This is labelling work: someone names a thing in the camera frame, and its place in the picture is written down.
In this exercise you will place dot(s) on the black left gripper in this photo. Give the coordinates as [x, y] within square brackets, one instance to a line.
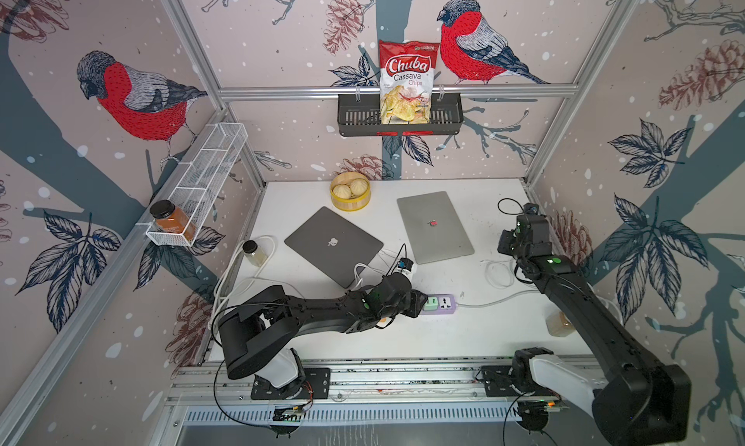
[415, 298]

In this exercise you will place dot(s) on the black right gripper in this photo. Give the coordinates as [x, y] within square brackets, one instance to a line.
[505, 237]

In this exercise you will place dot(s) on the green charger adapter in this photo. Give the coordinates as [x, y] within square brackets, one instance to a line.
[432, 304]

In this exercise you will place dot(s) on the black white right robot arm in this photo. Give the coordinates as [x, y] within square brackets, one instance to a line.
[633, 397]

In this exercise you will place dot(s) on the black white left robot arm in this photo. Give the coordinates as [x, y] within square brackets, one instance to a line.
[253, 333]

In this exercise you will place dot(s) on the silver laptop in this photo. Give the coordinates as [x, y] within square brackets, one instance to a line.
[433, 228]

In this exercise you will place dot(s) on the dark grey laptop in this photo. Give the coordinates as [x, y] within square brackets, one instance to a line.
[334, 245]

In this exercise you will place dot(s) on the yellow wooden bun basket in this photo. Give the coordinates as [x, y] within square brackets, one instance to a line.
[354, 204]

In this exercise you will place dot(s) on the right steamed bun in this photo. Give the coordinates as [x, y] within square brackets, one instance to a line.
[358, 187]

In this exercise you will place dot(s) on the steamed bun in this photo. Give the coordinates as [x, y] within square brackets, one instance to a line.
[358, 187]
[343, 192]

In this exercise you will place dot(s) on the left steamed bun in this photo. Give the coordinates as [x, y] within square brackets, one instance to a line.
[343, 192]

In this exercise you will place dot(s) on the small jar black lid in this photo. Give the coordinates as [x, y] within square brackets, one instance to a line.
[254, 253]

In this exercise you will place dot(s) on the red cassava chips bag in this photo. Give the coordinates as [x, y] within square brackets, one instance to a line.
[406, 81]

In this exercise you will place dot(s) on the orange sauce jar black lid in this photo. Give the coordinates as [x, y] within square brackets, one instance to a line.
[172, 219]

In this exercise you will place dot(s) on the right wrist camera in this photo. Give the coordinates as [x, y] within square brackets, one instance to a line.
[531, 209]

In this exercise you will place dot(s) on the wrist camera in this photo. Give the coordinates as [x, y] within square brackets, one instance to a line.
[531, 209]
[405, 266]

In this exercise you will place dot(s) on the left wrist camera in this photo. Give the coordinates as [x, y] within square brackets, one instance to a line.
[405, 266]

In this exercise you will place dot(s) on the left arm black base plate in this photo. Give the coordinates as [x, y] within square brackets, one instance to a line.
[314, 383]

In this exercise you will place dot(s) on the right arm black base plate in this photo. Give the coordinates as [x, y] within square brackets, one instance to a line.
[499, 382]

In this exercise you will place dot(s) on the black wall basket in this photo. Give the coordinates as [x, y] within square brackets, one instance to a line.
[359, 116]

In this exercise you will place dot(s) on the white wire wall shelf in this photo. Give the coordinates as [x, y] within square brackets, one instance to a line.
[201, 181]

